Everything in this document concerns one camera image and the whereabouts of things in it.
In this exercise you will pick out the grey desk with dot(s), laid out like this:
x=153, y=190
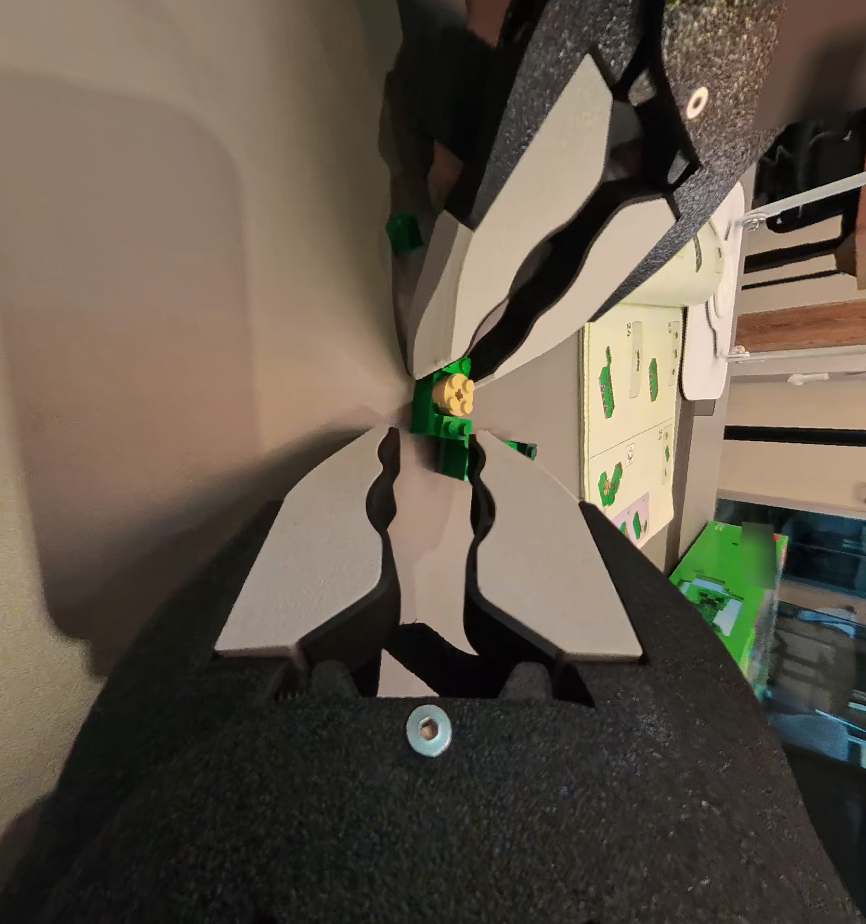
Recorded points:
x=187, y=289

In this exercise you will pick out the wooden shelf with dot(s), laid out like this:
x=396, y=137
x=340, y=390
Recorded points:
x=815, y=325

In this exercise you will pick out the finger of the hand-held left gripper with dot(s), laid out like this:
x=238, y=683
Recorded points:
x=613, y=267
x=541, y=188

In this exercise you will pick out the white round stand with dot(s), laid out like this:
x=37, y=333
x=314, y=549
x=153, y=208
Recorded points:
x=707, y=354

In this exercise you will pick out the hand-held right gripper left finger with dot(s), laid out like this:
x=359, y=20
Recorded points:
x=310, y=563

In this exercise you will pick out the brick instruction booklet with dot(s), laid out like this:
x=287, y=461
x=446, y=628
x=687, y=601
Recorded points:
x=628, y=404

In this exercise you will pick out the glass cabinet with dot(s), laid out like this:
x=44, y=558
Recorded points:
x=837, y=628

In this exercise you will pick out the green brick build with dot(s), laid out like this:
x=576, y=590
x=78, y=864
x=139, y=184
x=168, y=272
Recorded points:
x=523, y=451

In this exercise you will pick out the dark wooden chair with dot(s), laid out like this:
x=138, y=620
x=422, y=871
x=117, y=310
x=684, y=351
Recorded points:
x=801, y=180

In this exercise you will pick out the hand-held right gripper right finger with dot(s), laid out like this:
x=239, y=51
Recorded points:
x=555, y=570

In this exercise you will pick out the small green brick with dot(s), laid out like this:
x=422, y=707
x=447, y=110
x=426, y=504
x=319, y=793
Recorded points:
x=404, y=232

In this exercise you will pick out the green printed box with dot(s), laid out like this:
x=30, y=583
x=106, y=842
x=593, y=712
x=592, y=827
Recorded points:
x=707, y=585

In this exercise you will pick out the pale cabinet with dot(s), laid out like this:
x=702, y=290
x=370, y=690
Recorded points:
x=801, y=469

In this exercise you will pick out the green and tan brick assembly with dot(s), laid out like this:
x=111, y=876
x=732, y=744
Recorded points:
x=451, y=411

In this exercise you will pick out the clear plastic rod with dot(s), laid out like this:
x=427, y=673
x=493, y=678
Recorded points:
x=823, y=191

